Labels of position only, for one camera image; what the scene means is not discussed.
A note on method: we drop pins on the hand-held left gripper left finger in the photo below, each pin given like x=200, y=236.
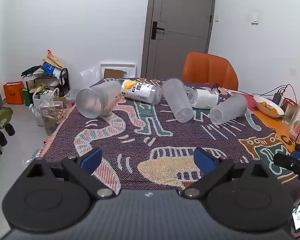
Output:
x=91, y=160

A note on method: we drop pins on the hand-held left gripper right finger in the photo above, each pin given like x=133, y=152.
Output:
x=204, y=160

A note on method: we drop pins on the wide frosted plastic cup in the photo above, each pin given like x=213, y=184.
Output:
x=95, y=97

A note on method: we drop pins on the tall frosted plastic cup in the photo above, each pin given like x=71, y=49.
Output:
x=176, y=97

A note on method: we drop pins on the clear glass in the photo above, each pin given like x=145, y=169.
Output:
x=288, y=116

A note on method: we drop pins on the tangerine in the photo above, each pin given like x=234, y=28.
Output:
x=274, y=110
x=263, y=103
x=268, y=107

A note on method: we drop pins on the orange basket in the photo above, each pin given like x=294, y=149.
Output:
x=290, y=102

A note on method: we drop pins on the black charger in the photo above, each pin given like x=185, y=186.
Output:
x=278, y=98

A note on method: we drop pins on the white bowl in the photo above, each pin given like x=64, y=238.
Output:
x=261, y=108

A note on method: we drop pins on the printed blanket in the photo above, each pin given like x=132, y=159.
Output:
x=140, y=140

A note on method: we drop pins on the smartphone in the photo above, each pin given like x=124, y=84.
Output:
x=299, y=216

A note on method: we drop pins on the cardboard box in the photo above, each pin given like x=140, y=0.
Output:
x=50, y=123

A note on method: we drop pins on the white label clear bottle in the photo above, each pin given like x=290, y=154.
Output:
x=206, y=98

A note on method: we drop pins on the white shopping bag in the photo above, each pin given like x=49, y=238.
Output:
x=38, y=100

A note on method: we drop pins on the black shelf rack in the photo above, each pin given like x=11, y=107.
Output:
x=64, y=80

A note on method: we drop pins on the clear plastic bag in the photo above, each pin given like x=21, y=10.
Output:
x=91, y=74

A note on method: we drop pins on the yellow label drink bottle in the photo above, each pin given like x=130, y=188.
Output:
x=142, y=91

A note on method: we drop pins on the cardboard sheet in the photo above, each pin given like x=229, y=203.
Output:
x=113, y=73

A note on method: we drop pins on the green bag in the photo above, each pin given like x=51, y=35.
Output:
x=27, y=97

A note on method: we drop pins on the orange chair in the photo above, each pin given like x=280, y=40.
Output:
x=210, y=70

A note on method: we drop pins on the white framed board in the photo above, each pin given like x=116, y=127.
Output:
x=130, y=70

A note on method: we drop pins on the green wheeled stool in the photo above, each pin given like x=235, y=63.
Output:
x=0, y=118

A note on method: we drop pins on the blue and white bag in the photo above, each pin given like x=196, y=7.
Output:
x=50, y=68

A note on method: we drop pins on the orange box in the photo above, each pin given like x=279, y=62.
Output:
x=13, y=93

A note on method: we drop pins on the tan paper bag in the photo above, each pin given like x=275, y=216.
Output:
x=51, y=59

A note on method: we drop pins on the black cloth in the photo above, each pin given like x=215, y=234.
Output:
x=30, y=70

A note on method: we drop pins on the grey door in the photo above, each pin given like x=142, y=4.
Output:
x=180, y=30

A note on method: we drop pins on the white light switch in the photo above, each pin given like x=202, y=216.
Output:
x=254, y=17

